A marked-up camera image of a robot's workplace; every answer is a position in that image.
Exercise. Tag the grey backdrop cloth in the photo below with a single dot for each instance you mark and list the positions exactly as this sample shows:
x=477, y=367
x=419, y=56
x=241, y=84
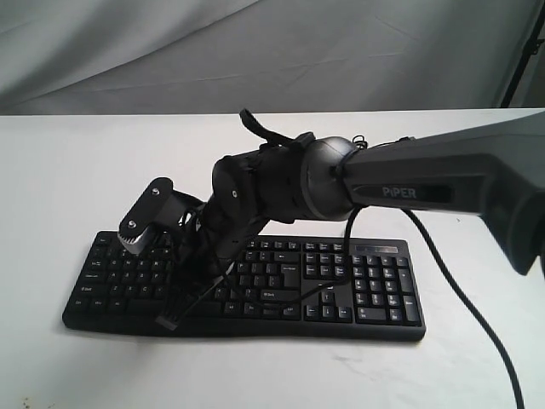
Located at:
x=146, y=57

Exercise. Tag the black acer keyboard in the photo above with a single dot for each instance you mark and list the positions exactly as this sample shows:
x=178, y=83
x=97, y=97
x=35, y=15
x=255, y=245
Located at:
x=281, y=286

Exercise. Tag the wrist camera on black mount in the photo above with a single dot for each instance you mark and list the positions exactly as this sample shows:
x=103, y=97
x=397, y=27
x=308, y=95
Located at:
x=160, y=209

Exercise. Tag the grey black piper robot arm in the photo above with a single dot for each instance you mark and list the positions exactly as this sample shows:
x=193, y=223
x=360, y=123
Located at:
x=494, y=171

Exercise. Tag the black tripod stand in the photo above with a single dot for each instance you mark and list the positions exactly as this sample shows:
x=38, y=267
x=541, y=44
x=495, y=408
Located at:
x=531, y=47

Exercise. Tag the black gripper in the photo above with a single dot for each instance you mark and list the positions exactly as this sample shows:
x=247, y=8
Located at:
x=204, y=248

